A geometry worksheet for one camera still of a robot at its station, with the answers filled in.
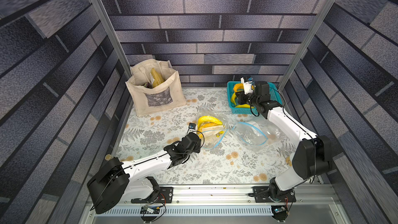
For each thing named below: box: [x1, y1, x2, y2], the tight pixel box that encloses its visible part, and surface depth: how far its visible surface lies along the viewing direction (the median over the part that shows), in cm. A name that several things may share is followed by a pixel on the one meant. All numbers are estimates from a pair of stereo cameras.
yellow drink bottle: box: [104, 154, 114, 162], surface depth 72 cm
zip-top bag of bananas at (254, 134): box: [228, 117, 287, 149], surface depth 89 cm
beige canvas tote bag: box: [125, 58, 188, 117], surface depth 97 cm
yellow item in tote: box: [150, 67, 165, 89], surface depth 97 cm
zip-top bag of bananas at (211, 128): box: [196, 114, 230, 150], surface depth 94 cm
